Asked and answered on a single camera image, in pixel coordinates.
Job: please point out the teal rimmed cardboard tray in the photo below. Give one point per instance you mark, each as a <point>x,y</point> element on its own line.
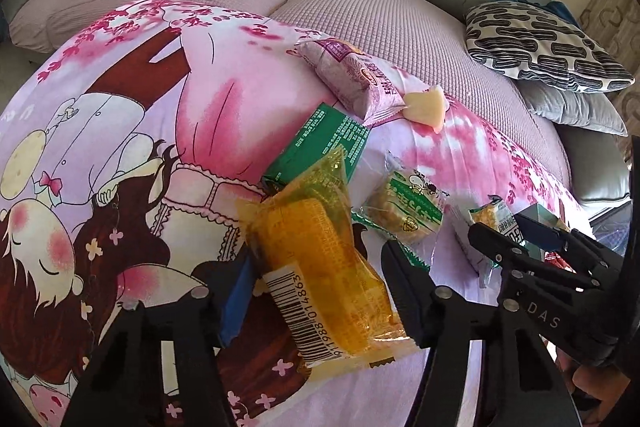
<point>542,213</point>

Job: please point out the small jelly cup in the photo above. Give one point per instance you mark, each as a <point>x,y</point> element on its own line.
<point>425,109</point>

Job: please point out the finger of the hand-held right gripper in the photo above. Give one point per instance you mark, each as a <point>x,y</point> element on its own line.
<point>492,244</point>
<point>550,239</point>

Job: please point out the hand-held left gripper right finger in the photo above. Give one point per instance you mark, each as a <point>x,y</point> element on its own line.
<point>402,279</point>

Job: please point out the grey pillow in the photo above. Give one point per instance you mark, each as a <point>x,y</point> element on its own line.
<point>575,107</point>

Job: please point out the beige patterned curtain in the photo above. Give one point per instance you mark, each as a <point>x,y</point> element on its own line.
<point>617,17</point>

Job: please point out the green snack box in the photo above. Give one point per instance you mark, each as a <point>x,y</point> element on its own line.
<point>310,142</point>

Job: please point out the yellow snack packet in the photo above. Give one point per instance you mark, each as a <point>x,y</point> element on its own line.
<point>310,247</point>

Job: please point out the green white snack packet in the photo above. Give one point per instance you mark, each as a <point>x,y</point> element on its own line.
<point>500,214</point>

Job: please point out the pink waffle sofa cover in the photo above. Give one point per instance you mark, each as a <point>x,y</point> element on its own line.
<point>400,17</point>

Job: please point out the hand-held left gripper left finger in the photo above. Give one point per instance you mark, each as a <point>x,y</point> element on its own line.
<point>240,292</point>

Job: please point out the purple pink snack packet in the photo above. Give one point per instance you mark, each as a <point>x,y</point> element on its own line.
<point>350,77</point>

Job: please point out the black white patterned pillow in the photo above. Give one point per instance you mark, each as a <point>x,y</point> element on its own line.
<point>540,42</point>

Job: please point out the green clear cookie packet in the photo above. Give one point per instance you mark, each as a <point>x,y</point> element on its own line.
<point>405,212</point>

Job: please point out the blue cloth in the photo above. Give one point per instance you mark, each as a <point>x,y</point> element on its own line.
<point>562,12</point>

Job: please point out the pink cartoon printed blanket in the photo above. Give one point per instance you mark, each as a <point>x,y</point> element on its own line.
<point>100,107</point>

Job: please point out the person's right hand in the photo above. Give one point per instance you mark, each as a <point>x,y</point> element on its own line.
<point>585,379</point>

